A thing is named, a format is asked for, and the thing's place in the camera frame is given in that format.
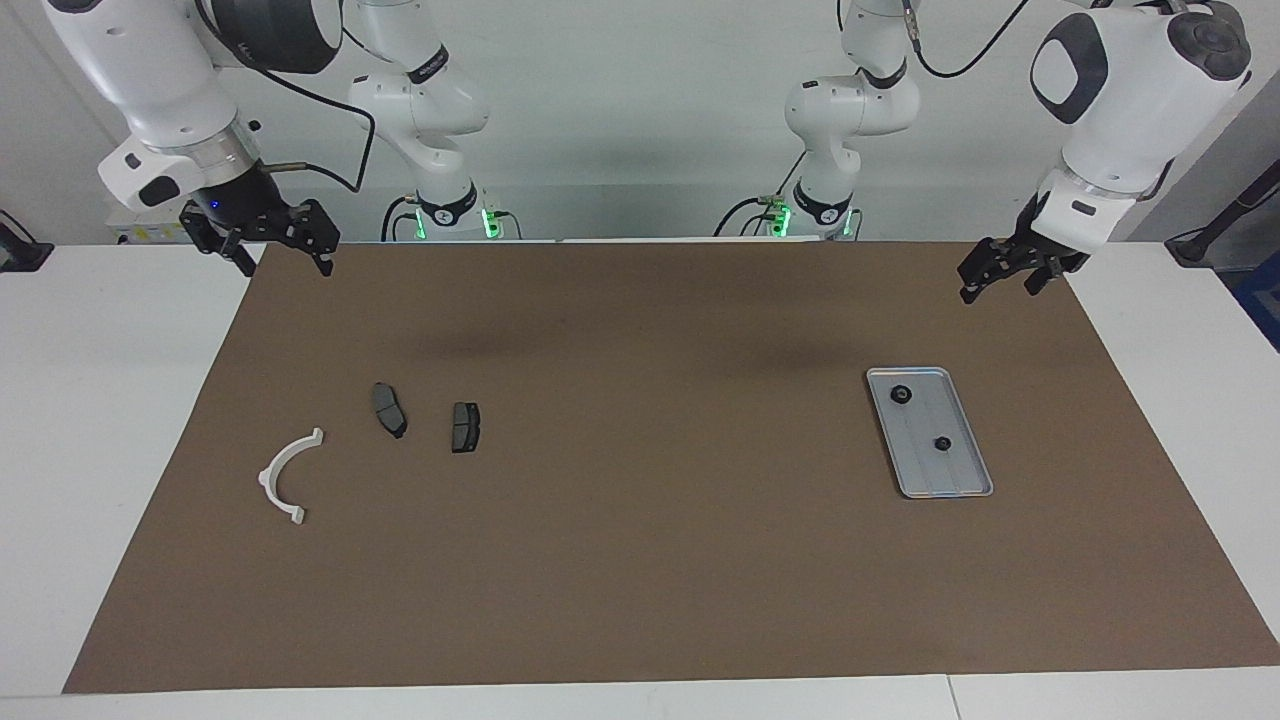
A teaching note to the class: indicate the black angled stand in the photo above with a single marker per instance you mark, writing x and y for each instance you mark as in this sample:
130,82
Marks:
1195,245

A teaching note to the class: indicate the curved dark brake pad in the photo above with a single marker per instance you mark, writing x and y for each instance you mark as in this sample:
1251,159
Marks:
388,410

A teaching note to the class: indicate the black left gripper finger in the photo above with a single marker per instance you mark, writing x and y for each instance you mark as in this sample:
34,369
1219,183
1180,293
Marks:
1035,278
980,272

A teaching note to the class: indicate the white box with yellow labels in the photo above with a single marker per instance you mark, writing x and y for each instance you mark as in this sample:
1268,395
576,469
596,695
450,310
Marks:
140,232

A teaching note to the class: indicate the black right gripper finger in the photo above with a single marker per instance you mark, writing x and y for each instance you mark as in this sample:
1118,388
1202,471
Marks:
318,232
200,228

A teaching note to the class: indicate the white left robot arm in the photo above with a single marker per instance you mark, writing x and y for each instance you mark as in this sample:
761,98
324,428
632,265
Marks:
1130,90

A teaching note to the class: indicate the silver metal tray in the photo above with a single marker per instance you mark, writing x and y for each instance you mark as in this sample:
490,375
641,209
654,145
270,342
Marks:
950,475

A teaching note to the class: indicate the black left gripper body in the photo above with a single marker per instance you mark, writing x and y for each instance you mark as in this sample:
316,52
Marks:
1025,235

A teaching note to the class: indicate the black table clamp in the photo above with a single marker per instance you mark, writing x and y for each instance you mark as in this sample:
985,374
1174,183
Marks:
20,255

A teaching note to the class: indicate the brown table mat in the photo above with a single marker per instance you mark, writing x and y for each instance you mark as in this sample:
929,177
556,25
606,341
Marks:
640,580

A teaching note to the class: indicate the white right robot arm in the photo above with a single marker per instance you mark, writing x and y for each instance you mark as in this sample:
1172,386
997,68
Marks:
150,80

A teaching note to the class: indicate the rectangular dark brake pad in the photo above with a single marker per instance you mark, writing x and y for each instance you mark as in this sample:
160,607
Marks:
465,428

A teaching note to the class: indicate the blue crate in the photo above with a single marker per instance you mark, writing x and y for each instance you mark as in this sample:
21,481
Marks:
1262,300

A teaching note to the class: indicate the white curved plastic bracket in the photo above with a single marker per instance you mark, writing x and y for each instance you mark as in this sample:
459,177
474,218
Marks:
267,480

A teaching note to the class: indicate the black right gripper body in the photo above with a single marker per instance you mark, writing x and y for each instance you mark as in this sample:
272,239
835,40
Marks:
240,200

